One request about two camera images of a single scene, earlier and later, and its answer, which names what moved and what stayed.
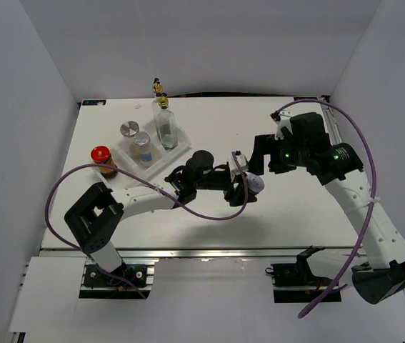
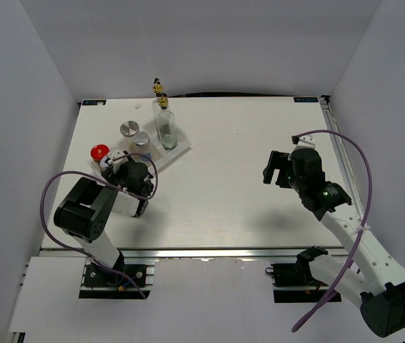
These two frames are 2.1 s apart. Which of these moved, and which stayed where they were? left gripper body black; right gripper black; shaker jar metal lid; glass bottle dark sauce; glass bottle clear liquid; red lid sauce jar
Moved: right gripper black; left gripper body black
Stayed: shaker jar metal lid; glass bottle clear liquid; glass bottle dark sauce; red lid sauce jar
